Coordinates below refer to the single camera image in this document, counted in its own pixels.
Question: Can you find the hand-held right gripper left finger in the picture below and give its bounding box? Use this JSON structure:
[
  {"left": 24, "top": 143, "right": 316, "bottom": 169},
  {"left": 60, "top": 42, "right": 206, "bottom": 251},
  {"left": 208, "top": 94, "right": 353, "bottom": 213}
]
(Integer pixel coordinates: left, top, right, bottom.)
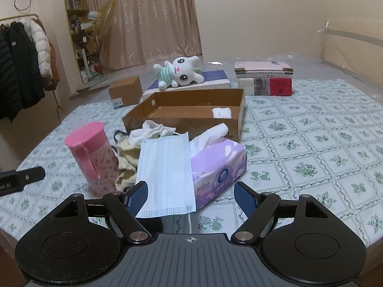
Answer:
[{"left": 49, "top": 181, "right": 153, "bottom": 246}]

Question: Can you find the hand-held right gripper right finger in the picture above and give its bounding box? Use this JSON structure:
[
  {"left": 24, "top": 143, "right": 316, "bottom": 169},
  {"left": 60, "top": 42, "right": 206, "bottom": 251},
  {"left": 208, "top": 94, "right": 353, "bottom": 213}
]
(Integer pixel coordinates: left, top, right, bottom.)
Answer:
[{"left": 230, "top": 181, "right": 333, "bottom": 246}]

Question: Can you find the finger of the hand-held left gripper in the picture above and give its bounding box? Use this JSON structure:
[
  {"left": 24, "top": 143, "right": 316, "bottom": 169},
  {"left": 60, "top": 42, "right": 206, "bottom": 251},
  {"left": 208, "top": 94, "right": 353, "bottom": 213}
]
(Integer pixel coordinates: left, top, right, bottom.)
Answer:
[{"left": 16, "top": 166, "right": 46, "bottom": 186}]

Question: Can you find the blue face mask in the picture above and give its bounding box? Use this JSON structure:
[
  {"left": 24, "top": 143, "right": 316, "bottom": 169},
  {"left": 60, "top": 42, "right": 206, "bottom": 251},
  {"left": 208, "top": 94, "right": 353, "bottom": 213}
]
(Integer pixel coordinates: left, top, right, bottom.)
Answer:
[{"left": 135, "top": 132, "right": 197, "bottom": 219}]

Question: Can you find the white sock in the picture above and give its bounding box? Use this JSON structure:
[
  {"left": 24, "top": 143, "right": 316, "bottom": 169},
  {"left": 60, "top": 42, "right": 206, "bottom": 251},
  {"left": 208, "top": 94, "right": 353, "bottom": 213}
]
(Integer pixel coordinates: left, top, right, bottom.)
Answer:
[
  {"left": 129, "top": 120, "right": 178, "bottom": 149},
  {"left": 212, "top": 107, "right": 233, "bottom": 119}
]

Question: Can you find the brown cardboard box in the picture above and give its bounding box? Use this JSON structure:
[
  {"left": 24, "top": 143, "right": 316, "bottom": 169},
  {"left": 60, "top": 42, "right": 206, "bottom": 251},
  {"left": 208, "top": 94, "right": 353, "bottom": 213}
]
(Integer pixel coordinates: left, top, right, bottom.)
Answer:
[{"left": 122, "top": 88, "right": 246, "bottom": 143}]

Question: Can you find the purple tissue pack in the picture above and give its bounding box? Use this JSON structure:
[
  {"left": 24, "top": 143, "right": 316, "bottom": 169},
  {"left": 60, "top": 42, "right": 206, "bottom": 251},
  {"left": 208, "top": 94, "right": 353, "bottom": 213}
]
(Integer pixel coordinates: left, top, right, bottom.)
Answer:
[{"left": 189, "top": 123, "right": 248, "bottom": 209}]

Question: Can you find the cream yellow cloth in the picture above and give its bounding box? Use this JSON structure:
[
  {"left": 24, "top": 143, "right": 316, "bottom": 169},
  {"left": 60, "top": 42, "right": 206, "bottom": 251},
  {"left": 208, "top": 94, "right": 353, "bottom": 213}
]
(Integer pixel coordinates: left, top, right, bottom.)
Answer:
[{"left": 113, "top": 130, "right": 143, "bottom": 192}]

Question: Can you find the pink lidded cup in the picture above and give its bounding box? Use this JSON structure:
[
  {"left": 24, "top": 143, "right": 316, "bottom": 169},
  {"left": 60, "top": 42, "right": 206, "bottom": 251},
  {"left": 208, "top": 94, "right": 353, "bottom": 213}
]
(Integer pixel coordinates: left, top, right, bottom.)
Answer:
[{"left": 64, "top": 122, "right": 119, "bottom": 197}]

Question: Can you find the green floral bed sheet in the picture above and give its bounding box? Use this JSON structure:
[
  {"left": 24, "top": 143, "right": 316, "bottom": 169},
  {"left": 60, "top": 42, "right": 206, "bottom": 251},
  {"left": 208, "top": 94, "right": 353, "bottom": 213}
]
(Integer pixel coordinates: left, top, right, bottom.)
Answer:
[{"left": 0, "top": 79, "right": 383, "bottom": 247}]

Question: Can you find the black puffer jacket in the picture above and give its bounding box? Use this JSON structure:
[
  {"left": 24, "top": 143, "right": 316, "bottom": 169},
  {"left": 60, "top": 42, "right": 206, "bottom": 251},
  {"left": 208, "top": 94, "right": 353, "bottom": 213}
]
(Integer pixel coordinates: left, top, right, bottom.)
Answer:
[{"left": 0, "top": 21, "right": 46, "bottom": 124}]

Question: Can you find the small closed cardboard box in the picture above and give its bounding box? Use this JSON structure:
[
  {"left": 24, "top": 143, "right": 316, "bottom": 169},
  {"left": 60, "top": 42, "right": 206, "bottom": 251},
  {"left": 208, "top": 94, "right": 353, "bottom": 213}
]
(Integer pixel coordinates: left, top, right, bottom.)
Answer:
[{"left": 108, "top": 76, "right": 143, "bottom": 110}]

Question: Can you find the brown jacket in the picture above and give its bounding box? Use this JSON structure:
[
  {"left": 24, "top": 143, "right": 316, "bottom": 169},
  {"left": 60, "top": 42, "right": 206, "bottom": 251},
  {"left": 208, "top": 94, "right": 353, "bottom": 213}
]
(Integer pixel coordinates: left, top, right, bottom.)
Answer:
[{"left": 31, "top": 18, "right": 61, "bottom": 92}]

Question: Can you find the thick red spine book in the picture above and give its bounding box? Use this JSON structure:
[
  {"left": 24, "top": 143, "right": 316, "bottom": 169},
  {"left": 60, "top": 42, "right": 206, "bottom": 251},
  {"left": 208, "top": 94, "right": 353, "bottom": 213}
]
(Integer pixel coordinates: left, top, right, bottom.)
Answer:
[{"left": 238, "top": 77, "right": 293, "bottom": 96}]

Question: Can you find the blue and white flat box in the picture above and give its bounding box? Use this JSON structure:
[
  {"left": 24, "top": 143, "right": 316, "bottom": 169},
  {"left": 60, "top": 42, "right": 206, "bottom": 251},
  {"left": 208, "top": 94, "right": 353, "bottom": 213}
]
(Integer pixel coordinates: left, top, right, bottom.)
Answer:
[{"left": 142, "top": 70, "right": 232, "bottom": 101}]

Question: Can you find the thin dark book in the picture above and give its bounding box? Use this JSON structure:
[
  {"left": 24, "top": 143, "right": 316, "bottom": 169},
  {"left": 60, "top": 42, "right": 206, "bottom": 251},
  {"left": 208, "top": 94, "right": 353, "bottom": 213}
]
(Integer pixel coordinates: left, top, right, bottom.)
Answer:
[{"left": 236, "top": 72, "right": 294, "bottom": 79}]

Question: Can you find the white puffer jacket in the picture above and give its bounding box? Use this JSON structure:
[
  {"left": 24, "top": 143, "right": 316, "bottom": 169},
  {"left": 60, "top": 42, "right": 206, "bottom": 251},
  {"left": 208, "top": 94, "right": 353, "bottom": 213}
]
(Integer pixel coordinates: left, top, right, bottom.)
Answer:
[{"left": 22, "top": 18, "right": 53, "bottom": 80}]

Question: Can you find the white bunny plush toy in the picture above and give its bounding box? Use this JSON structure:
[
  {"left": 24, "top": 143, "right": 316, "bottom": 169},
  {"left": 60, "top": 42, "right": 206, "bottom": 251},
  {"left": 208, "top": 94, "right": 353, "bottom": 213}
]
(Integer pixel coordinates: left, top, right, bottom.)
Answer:
[{"left": 153, "top": 55, "right": 205, "bottom": 92}]

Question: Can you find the wooden bookshelf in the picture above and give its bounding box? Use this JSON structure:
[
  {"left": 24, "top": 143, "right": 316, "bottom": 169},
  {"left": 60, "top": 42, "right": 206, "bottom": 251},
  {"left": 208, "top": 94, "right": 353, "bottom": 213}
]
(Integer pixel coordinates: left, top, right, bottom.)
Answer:
[{"left": 62, "top": 0, "right": 103, "bottom": 85}]

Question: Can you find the metal clothes rack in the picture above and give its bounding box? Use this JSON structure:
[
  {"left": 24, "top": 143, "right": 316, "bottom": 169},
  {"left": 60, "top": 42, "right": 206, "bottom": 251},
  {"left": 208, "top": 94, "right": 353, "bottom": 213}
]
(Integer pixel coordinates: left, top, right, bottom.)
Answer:
[{"left": 0, "top": 13, "right": 66, "bottom": 121}]

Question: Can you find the yellow standing fan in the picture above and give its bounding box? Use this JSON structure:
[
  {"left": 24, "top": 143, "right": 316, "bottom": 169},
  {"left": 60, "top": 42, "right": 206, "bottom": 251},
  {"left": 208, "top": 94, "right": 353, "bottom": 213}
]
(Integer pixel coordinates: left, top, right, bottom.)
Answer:
[{"left": 90, "top": 0, "right": 118, "bottom": 42}]

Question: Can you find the beige patterned curtain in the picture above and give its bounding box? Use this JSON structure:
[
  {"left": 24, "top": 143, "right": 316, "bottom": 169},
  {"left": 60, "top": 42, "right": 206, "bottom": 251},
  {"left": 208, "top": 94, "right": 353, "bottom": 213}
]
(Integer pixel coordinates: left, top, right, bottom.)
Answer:
[{"left": 84, "top": 0, "right": 203, "bottom": 70}]

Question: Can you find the cream wooden headboard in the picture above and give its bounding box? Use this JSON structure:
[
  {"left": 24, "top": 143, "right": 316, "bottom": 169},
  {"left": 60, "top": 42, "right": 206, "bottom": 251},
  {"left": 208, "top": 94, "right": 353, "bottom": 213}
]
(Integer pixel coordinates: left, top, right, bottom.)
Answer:
[{"left": 321, "top": 21, "right": 383, "bottom": 77}]

